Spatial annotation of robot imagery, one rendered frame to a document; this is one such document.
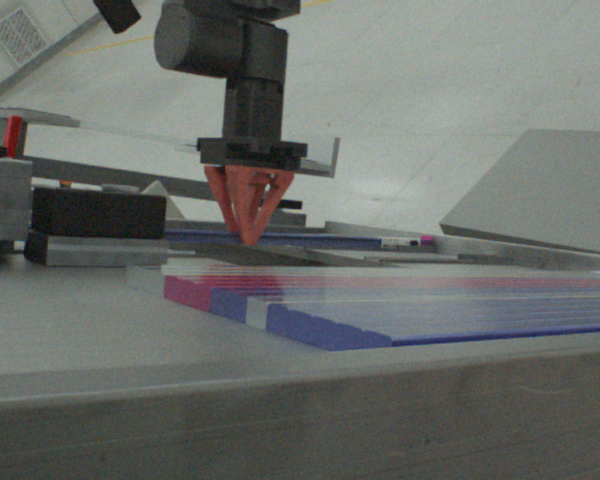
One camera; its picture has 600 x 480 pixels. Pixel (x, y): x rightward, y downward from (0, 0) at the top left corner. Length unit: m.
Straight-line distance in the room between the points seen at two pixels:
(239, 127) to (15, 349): 0.52
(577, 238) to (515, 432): 0.81
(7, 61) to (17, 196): 8.21
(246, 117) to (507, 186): 0.57
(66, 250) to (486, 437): 0.31
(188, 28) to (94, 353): 0.48
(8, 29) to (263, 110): 8.02
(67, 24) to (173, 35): 8.24
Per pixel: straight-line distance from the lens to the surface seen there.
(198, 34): 0.71
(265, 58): 0.76
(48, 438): 0.17
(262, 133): 0.75
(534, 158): 1.26
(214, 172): 0.77
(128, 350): 0.27
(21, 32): 8.77
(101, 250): 0.50
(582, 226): 1.09
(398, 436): 0.23
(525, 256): 0.86
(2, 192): 0.49
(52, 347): 0.27
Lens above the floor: 1.23
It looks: 28 degrees down
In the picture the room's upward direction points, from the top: 32 degrees counter-clockwise
